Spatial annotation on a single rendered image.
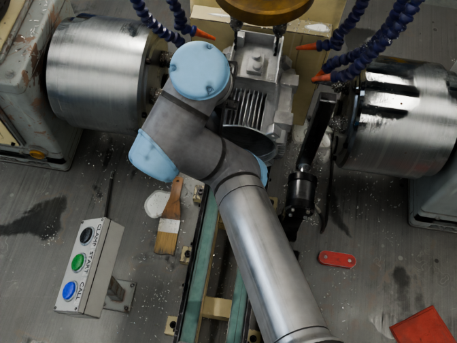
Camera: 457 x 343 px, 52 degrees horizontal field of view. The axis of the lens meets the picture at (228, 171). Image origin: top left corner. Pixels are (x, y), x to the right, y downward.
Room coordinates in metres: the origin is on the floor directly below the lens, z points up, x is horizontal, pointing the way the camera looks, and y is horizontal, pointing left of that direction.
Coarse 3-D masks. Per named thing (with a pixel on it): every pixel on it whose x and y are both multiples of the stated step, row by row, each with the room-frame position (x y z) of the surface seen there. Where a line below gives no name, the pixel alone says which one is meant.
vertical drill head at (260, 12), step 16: (224, 0) 0.58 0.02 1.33; (240, 0) 0.57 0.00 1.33; (256, 0) 0.58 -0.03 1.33; (272, 0) 0.58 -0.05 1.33; (288, 0) 0.58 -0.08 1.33; (304, 0) 0.58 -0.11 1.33; (240, 16) 0.56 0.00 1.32; (256, 16) 0.55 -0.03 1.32; (272, 16) 0.55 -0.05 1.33; (288, 16) 0.56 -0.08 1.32
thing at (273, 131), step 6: (228, 48) 0.69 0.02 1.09; (228, 54) 0.67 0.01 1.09; (228, 60) 0.67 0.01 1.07; (282, 60) 0.67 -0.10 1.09; (288, 60) 0.67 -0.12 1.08; (282, 66) 0.66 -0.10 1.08; (288, 66) 0.66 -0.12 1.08; (270, 126) 0.50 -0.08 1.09; (276, 126) 0.50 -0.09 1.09; (270, 132) 0.48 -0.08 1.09; (276, 132) 0.48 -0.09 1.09; (276, 138) 0.48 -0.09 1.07; (270, 162) 0.48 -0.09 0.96
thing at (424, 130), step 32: (384, 64) 0.61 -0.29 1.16; (416, 64) 0.62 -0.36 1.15; (352, 96) 0.57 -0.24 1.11; (384, 96) 0.53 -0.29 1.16; (416, 96) 0.54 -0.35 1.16; (448, 96) 0.54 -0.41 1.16; (352, 128) 0.49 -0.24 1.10; (384, 128) 0.48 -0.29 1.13; (416, 128) 0.48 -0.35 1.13; (448, 128) 0.49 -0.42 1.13; (352, 160) 0.45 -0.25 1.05; (384, 160) 0.45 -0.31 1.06; (416, 160) 0.44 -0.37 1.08
